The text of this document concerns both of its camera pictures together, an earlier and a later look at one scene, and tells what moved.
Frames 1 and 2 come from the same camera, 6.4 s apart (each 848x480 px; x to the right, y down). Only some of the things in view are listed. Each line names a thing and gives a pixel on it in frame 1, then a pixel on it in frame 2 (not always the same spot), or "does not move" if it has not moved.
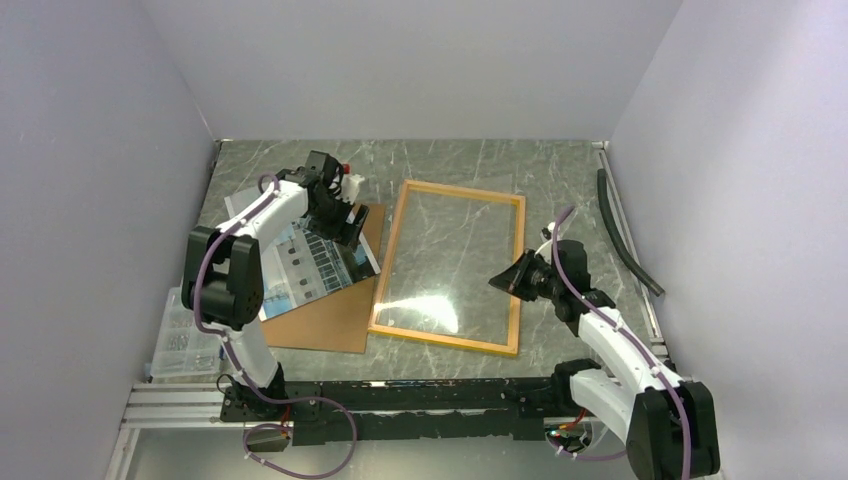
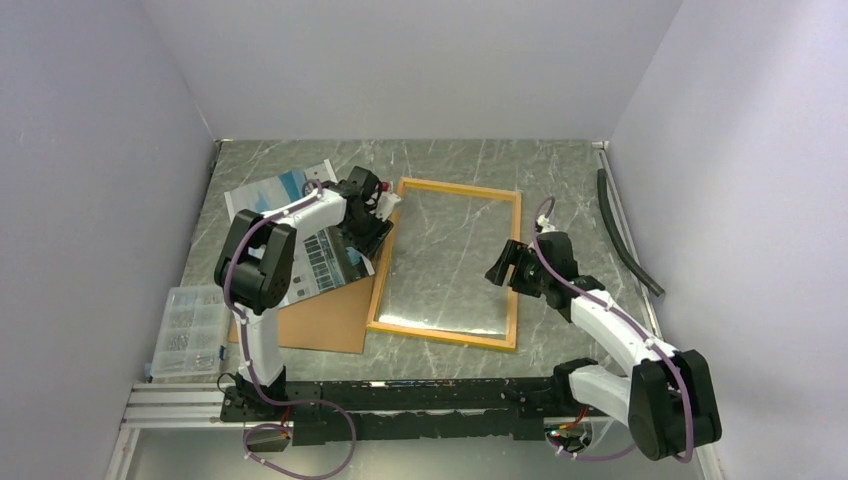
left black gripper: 341,232 → 368,243
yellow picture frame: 448,243 does not move
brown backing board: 337,322 does not move
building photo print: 302,266 does not move
